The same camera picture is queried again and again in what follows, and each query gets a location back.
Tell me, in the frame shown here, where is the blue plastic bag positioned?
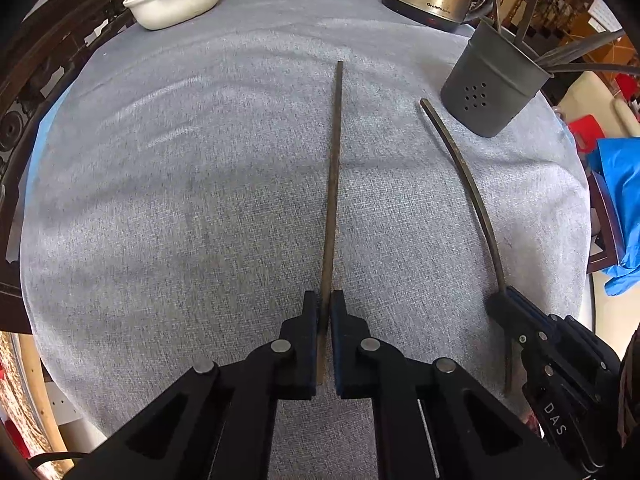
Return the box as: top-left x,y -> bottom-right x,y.
588,138 -> 640,297

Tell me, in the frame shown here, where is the cream sofa armchair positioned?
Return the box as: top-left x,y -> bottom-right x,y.
558,72 -> 640,138

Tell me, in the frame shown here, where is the grey perforated utensil holder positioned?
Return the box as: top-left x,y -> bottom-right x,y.
440,18 -> 552,138

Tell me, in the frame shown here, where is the grey table cloth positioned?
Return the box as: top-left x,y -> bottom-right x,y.
18,0 -> 594,480

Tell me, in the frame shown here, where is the red plastic child chair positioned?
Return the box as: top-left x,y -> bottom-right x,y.
567,114 -> 605,155

